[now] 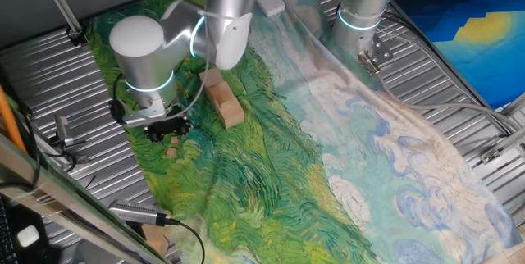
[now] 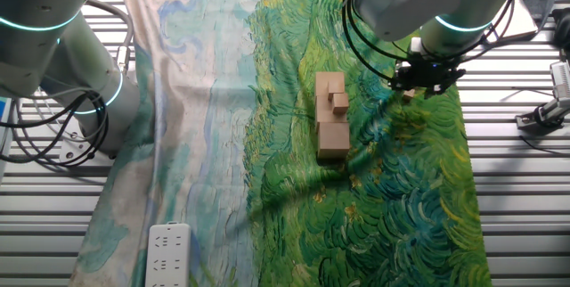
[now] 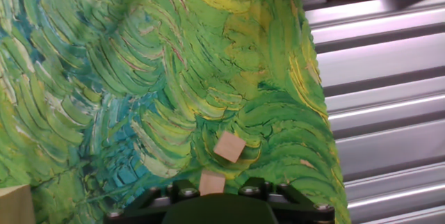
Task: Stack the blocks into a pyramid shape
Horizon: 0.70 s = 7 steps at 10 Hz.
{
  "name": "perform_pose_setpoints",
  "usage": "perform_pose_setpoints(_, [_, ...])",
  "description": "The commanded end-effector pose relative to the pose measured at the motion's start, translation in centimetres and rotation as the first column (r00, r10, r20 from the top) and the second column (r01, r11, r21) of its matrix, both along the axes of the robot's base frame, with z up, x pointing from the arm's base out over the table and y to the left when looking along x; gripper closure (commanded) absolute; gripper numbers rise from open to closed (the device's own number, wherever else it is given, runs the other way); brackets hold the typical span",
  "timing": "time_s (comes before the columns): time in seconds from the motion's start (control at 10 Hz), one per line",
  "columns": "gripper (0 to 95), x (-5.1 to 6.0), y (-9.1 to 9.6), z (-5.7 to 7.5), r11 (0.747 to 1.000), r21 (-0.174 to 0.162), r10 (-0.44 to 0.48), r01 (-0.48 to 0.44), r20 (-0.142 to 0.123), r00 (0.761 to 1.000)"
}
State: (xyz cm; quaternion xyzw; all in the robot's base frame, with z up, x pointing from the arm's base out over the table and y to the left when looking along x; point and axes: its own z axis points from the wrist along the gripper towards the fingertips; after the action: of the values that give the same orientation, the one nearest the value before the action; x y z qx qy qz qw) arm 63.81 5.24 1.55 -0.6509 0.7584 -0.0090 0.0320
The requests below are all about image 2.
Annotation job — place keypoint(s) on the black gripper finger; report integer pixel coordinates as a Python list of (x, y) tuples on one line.
[(445, 84), (400, 83)]

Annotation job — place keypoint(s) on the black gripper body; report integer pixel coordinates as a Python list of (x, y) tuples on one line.
[(427, 73)]

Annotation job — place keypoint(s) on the tiny wooden cube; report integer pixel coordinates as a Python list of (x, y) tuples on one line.
[(409, 95)]

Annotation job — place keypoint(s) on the small wooden cube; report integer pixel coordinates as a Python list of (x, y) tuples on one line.
[(340, 103)]

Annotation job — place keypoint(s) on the large wooden block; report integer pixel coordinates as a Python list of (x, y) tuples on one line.
[(323, 79), (324, 113), (334, 141)]

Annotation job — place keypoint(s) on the silver digital scale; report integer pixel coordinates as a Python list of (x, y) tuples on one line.
[(518, 24)]

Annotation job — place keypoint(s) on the dark round object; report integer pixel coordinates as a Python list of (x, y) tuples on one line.
[(563, 28)]

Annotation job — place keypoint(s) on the green blue painted cloth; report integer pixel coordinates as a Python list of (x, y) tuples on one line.
[(356, 211)]

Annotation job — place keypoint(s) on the white power strip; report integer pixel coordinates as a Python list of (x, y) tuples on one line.
[(168, 256)]

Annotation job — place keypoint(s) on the grey black camera mount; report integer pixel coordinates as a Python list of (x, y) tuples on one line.
[(545, 113)]

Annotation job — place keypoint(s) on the silver ribbed camera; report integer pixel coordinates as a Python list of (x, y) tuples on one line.
[(562, 79)]

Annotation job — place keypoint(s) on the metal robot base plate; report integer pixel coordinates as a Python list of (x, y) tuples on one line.
[(73, 146)]

